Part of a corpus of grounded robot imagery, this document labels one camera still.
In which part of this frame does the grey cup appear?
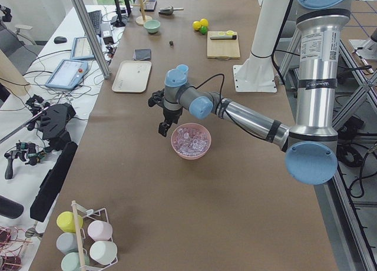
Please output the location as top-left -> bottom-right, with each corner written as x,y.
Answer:
56,232 -> 78,255

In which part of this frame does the pink bowl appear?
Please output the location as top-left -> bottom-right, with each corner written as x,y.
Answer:
171,123 -> 211,160

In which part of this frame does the metal ice scoop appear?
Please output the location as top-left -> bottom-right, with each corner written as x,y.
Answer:
158,6 -> 184,16

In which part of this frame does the wooden cup tree stand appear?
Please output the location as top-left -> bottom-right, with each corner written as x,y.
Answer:
133,0 -> 152,26

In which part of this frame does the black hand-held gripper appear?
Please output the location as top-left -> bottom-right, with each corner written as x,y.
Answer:
4,142 -> 46,180

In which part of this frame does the black computer mouse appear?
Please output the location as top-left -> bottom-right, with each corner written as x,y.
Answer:
54,36 -> 67,44

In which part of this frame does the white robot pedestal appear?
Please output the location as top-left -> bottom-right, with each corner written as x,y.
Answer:
233,0 -> 291,93

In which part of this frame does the yellow lemon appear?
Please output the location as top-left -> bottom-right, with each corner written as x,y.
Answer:
192,21 -> 201,31
200,18 -> 209,27

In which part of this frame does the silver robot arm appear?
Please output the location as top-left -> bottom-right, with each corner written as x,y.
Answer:
148,0 -> 352,185

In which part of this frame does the mint cup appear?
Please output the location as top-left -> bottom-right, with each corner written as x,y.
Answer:
61,252 -> 81,271

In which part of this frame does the green lime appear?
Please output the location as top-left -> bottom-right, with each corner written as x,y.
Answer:
199,26 -> 208,35

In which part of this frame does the cream rabbit tray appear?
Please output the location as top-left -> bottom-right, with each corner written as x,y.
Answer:
112,61 -> 152,94

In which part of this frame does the yellow cup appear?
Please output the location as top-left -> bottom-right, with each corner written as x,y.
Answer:
56,211 -> 76,233

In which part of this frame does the aluminium frame post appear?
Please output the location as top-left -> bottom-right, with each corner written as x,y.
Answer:
71,0 -> 110,79

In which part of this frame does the light blue plastic cup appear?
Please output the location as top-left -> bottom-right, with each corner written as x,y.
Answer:
176,64 -> 189,74

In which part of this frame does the black keyboard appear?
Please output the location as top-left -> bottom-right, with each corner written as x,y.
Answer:
87,10 -> 102,35

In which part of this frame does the pink cup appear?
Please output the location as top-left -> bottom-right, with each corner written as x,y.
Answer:
88,220 -> 113,241

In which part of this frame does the pile of ice cubes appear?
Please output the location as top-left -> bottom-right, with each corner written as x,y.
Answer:
173,127 -> 210,156

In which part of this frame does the blue teach pendant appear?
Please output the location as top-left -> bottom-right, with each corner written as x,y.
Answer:
45,59 -> 88,90
70,37 -> 95,60

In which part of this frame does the white cup rack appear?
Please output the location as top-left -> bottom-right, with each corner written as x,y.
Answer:
71,200 -> 118,270

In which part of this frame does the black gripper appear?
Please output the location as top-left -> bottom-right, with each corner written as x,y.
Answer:
158,101 -> 183,136

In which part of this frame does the white cup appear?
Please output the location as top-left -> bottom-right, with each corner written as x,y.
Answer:
90,241 -> 117,265

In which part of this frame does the wooden cutting board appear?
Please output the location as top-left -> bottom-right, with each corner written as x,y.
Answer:
207,31 -> 241,60

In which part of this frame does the mint green bowl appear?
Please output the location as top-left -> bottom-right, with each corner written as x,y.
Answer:
144,19 -> 161,34

